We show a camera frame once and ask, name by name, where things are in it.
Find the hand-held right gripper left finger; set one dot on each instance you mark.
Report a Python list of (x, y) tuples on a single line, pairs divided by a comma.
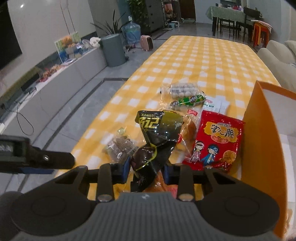
[(126, 168)]

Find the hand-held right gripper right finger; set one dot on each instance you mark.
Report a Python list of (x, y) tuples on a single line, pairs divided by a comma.
[(170, 173)]

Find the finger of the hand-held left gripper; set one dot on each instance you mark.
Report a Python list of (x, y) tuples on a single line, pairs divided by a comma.
[(53, 158)]

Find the black snack packet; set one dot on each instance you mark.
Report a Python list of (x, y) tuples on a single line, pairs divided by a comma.
[(152, 139)]

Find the white sachet with red label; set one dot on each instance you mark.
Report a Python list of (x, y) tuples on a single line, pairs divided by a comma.
[(211, 104)]

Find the orange cardboard box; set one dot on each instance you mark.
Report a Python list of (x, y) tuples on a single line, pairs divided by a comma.
[(261, 143)]

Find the clear packet of brown snacks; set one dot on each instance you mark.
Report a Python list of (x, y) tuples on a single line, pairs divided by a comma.
[(120, 148)]

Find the orange snack packet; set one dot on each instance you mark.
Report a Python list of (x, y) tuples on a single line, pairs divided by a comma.
[(159, 185)]

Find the small green candy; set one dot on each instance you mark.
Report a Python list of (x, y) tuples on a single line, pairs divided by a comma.
[(121, 131)]

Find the clear bread packet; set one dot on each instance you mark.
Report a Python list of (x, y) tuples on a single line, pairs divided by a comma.
[(188, 129)]

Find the red cartoon snack packet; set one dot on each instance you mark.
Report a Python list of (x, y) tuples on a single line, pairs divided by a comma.
[(217, 139)]

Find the black soundbar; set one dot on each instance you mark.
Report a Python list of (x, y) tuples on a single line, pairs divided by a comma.
[(29, 83)]

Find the green sausage packet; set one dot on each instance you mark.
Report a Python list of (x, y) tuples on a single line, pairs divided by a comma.
[(188, 100)]

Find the clear packet of white balls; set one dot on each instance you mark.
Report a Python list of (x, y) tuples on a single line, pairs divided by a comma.
[(180, 90)]

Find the grey television cabinet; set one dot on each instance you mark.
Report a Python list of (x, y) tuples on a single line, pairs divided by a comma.
[(69, 74)]

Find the plain white sachet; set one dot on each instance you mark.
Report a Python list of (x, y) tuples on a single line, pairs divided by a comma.
[(224, 107)]

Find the colourful framed picture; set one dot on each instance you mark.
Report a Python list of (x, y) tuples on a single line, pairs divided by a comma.
[(67, 45)]

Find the black television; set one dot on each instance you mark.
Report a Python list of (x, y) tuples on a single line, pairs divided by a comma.
[(8, 34)]

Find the grey-green round planter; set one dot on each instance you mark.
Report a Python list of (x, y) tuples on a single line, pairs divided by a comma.
[(113, 49)]

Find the yellow checked tablecloth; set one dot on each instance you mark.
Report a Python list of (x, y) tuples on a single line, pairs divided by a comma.
[(196, 58)]

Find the pink space heater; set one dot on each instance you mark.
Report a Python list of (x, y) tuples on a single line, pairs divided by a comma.
[(146, 42)]

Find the blue water bottle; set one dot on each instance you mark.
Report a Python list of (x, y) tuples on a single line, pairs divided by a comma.
[(133, 32)]

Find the long-leaf green plant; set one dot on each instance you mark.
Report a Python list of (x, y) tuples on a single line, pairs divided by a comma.
[(111, 24)]

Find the small white step stool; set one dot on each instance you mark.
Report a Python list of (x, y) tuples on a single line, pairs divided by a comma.
[(175, 24)]

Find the grey drawer cabinet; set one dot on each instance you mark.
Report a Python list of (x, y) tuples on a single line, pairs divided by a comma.
[(155, 16)]

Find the leafy trailing plant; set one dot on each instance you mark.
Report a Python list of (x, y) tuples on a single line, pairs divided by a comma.
[(136, 11)]

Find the beige sofa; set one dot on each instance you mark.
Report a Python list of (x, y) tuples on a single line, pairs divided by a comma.
[(277, 58)]

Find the orange plastic stool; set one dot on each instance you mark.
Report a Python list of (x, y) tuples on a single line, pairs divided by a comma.
[(261, 33)]

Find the dining table with green cloth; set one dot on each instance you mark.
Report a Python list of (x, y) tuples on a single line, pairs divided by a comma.
[(227, 12)]

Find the black dining chair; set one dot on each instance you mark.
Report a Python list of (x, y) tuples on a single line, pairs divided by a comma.
[(251, 18)]

